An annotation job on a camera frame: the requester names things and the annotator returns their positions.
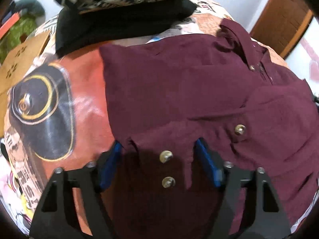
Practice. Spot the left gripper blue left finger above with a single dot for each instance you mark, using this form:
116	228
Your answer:
107	164

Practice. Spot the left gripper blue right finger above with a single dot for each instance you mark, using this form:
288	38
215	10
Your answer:
211	161

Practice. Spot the maroon button-up shirt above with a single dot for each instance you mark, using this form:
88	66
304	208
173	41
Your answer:
163	96

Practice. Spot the printed bed blanket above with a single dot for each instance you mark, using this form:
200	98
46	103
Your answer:
56	126

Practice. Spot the bamboo lap desk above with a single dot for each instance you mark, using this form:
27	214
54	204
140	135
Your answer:
15	66

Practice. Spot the black folded garment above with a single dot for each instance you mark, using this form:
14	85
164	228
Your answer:
75	31

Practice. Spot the white wardrobe sliding door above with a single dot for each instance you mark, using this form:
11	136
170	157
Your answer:
303	60

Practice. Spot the green patterned cloth cabinet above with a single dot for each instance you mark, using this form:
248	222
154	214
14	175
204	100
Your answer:
23	27

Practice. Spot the wooden door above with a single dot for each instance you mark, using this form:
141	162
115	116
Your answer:
282	24

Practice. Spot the orange box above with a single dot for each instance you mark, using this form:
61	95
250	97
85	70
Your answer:
8	24

